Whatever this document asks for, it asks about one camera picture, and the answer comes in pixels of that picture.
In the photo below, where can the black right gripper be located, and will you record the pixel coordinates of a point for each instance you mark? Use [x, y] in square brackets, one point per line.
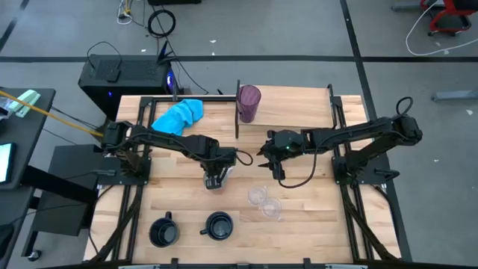
[291, 143]

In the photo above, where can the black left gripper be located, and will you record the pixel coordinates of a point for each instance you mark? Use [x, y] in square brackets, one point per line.
[224, 157]

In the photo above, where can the clear glass footed mug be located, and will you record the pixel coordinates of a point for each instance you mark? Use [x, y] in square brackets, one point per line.
[257, 195]
[272, 208]

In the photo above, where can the dark blue speckled enamel mug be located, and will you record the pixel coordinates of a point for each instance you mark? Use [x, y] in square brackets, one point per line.
[163, 232]
[218, 226]

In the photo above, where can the purple faceted plastic tumbler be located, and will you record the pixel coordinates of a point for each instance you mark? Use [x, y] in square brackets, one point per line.
[248, 102]

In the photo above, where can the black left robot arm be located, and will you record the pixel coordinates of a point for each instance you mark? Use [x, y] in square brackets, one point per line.
[164, 140]

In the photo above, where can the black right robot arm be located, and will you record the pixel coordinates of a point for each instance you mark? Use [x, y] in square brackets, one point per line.
[354, 130]

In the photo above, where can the blue cloth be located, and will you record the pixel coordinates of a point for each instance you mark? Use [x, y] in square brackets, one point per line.
[179, 116]

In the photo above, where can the black computer tower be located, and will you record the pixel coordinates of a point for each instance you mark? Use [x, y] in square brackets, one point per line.
[130, 74]

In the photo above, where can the small black hub box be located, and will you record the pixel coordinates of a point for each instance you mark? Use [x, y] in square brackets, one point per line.
[113, 75]

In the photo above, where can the black cart base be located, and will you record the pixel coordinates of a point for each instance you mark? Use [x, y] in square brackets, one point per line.
[63, 209]

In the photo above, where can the black side desk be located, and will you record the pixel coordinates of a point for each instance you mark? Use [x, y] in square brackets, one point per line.
[26, 142]

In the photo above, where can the grey metal floor foot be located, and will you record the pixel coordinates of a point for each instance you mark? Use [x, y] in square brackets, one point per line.
[407, 6]
[455, 95]

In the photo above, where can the black caster wheel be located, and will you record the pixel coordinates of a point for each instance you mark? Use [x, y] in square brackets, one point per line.
[34, 256]

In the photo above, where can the pale green stapler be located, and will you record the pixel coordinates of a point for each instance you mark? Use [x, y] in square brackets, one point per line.
[24, 101]

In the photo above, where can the tablet with lit screen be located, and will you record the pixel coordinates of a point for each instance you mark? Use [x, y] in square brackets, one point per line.
[5, 162]

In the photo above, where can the wooden shelf with black frame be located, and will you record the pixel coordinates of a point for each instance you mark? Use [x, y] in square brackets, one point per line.
[291, 108]

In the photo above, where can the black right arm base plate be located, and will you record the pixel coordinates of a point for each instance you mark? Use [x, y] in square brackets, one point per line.
[367, 182]

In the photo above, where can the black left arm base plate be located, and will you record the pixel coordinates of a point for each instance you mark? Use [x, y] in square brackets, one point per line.
[112, 181]

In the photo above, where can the red metal cart frame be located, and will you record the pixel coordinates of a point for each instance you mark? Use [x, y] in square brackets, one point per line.
[440, 16]

